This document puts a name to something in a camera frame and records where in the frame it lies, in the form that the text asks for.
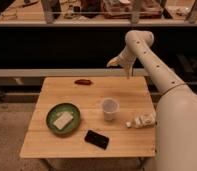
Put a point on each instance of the black smartphone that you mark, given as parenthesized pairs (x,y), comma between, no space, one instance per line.
(97,139)

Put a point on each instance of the wooden folding table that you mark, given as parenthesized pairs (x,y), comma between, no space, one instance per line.
(133,98)

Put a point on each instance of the background workbench shelf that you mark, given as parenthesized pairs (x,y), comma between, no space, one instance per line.
(100,13)

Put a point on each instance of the clear plastic bottle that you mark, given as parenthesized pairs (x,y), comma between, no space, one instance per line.
(142,121)

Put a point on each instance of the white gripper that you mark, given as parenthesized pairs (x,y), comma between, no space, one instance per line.
(125,59)

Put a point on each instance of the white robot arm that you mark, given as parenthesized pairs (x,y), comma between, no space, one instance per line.
(176,111)

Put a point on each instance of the white sponge block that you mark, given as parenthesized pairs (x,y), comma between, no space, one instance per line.
(63,120)

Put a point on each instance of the green round plate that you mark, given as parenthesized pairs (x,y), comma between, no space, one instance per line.
(56,112)

